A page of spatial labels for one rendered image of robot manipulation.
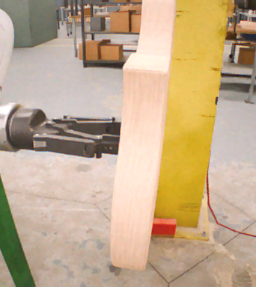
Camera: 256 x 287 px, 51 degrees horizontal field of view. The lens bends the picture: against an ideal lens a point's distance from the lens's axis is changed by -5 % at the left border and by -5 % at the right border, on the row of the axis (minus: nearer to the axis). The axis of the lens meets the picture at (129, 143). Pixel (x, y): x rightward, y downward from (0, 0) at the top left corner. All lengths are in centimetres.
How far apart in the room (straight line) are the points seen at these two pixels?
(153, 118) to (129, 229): 13
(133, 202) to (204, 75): 101
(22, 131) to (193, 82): 92
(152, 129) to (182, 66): 96
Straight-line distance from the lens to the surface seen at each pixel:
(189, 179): 150
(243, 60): 520
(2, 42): 59
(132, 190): 31
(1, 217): 88
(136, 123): 31
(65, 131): 46
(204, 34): 124
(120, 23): 523
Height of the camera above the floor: 123
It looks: 28 degrees down
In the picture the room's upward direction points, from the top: straight up
